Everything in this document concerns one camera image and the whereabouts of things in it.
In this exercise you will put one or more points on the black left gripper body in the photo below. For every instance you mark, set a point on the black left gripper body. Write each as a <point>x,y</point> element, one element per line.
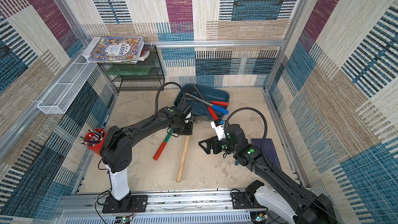
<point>185,129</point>

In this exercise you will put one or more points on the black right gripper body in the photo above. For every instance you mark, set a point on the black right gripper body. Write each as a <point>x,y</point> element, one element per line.
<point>214,144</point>

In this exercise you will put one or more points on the grey hoe red grip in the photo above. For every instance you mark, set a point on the grey hoe red grip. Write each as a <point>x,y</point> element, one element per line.
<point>220,103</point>
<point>210,109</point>

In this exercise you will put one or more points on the chrome blue handled hoe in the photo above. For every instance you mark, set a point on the chrome blue handled hoe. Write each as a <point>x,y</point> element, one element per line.
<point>217,108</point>

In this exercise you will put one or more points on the teal plastic storage box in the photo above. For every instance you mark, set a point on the teal plastic storage box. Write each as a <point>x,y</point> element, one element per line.
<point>200,110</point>

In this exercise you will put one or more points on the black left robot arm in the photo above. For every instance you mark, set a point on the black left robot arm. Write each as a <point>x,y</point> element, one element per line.
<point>116,152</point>

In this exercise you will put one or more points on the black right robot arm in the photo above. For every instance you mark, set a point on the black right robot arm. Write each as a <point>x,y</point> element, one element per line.
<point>282,195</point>

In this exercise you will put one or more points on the dark blue notebook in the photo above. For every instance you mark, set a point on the dark blue notebook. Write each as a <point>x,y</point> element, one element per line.
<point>269,149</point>

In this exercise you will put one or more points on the green board on shelf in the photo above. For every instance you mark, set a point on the green board on shelf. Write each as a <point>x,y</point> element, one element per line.
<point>128,70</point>

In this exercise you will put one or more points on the colourful picture book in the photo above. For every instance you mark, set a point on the colourful picture book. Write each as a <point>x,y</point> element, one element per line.
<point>116,50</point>

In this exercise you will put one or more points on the red pen cup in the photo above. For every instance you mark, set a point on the red pen cup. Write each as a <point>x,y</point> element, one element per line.
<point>94,140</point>

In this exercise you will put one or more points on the green red handled hoe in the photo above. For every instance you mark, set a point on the green red handled hoe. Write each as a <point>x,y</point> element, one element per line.
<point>163,144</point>

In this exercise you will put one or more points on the black wire shelf rack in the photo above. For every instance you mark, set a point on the black wire shelf rack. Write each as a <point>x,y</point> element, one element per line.
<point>141,76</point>

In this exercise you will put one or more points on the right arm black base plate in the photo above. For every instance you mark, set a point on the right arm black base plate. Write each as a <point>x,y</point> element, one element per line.
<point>242,200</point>

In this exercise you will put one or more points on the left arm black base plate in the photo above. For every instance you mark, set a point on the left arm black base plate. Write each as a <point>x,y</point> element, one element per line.
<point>129,204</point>

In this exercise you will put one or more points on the white wire mesh basket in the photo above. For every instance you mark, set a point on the white wire mesh basket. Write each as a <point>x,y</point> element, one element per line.
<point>62,94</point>

